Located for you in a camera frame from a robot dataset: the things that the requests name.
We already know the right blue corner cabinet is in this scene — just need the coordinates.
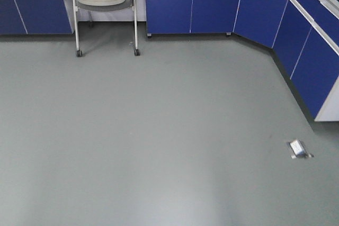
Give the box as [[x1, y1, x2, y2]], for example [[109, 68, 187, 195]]
[[234, 0, 338, 122]]

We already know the middle blue cabinet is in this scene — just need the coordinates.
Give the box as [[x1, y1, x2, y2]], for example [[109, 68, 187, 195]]
[[146, 0, 239, 37]]

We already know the near floor socket box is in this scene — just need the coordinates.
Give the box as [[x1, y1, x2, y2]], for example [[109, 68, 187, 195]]
[[287, 139, 314, 159]]

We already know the left blue cabinet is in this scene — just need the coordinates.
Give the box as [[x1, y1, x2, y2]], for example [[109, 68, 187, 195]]
[[1, 0, 73, 35]]

